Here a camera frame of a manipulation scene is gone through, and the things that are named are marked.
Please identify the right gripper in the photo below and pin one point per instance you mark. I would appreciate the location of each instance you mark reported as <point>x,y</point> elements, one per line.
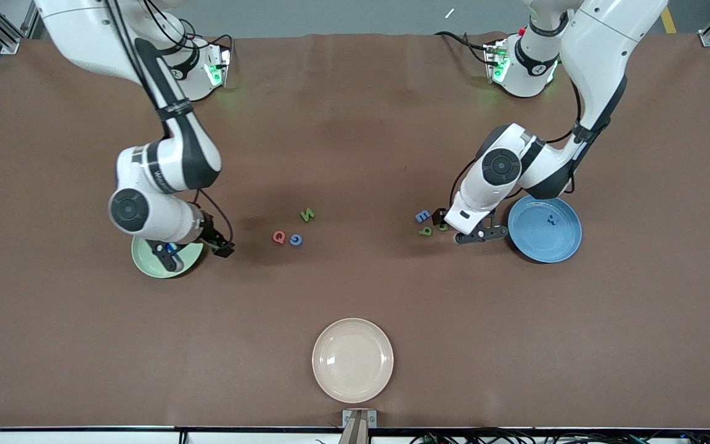
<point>212,235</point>

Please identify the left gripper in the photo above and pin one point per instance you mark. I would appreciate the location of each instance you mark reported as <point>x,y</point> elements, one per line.
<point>438,217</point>

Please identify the blue lowercase letter m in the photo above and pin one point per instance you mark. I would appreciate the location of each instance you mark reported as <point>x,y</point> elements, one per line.
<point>423,216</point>

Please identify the green round-bowled lowercase letter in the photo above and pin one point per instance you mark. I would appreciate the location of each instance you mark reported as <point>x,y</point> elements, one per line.
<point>426,232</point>

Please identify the pink letter Q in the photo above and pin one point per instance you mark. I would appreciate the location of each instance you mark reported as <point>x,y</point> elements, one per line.
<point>275,237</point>

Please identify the blue letter G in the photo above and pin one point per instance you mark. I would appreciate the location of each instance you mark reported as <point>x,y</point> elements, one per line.
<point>292,240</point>

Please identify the green letter N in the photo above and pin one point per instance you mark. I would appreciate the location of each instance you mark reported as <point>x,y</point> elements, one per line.
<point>307,215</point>

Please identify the dark blue letter x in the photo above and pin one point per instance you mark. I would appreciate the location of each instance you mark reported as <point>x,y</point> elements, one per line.
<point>552,219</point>

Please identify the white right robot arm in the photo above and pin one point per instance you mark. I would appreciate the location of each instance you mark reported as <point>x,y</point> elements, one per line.
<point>182,154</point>

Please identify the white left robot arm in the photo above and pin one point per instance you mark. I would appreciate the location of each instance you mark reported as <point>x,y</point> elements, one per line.
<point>595,49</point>

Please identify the pale green plate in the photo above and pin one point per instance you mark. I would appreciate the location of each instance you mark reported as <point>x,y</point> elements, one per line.
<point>145,259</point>

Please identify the brown table cover sheet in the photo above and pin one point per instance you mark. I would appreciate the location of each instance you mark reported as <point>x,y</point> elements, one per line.
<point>355,154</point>

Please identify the blue plate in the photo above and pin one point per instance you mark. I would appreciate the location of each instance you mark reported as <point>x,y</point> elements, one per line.
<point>546,243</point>

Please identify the cream plate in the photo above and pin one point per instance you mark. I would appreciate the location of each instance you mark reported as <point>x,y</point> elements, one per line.
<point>352,361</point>

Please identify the grey metal camera bracket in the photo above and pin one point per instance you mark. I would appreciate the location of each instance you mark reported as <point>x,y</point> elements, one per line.
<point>359,418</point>

